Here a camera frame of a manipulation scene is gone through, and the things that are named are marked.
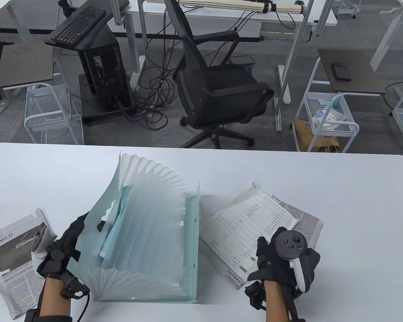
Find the white power strip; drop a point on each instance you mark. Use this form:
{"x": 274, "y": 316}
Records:
{"x": 136, "y": 75}

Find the person's left forearm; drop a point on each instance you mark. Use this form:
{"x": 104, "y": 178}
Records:
{"x": 53, "y": 298}

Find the black office chair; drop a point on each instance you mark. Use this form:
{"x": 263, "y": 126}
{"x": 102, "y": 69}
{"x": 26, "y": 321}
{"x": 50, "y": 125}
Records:
{"x": 218, "y": 87}

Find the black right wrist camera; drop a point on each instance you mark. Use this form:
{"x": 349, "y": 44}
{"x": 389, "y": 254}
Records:
{"x": 255, "y": 295}

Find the brown paper bag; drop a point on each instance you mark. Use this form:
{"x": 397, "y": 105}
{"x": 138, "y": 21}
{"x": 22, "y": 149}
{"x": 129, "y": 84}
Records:
{"x": 304, "y": 137}

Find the black computer stand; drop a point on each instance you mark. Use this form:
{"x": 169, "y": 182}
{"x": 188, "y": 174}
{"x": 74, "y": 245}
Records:
{"x": 94, "y": 115}

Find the white desk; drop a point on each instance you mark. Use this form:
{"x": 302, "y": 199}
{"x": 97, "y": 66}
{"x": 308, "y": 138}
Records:
{"x": 3, "y": 6}
{"x": 215, "y": 18}

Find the newspaper with airplane photo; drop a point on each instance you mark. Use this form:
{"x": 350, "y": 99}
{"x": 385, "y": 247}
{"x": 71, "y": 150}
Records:
{"x": 13, "y": 265}

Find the black computer tower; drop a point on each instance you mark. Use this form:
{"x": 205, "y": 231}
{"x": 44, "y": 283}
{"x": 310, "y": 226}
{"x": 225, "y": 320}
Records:
{"x": 104, "y": 70}

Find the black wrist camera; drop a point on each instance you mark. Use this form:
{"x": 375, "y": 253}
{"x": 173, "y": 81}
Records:
{"x": 255, "y": 295}
{"x": 72, "y": 286}

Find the small black device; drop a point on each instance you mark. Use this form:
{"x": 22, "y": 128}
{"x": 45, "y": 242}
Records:
{"x": 341, "y": 70}

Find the black keyboard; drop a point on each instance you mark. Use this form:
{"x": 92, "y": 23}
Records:
{"x": 75, "y": 27}

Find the dark brown board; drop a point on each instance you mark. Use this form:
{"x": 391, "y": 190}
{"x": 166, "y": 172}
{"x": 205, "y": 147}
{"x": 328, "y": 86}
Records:
{"x": 356, "y": 72}
{"x": 23, "y": 63}

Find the person's right forearm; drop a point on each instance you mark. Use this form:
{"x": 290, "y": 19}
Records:
{"x": 277, "y": 302}

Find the white printed form document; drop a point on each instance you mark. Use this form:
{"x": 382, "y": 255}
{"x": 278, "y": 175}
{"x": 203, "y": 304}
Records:
{"x": 235, "y": 228}

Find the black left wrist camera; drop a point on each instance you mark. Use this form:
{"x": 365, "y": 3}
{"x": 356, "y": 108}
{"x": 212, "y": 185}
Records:
{"x": 72, "y": 286}

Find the newspaper with red photo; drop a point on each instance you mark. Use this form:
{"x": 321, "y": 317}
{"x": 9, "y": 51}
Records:
{"x": 309, "y": 221}

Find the light blue paper sheet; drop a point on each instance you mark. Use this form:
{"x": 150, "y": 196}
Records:
{"x": 116, "y": 228}

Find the person's left hand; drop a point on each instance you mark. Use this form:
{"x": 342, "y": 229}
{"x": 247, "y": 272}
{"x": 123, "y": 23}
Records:
{"x": 58, "y": 258}

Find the person's right hand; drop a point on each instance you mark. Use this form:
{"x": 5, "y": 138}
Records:
{"x": 275, "y": 271}

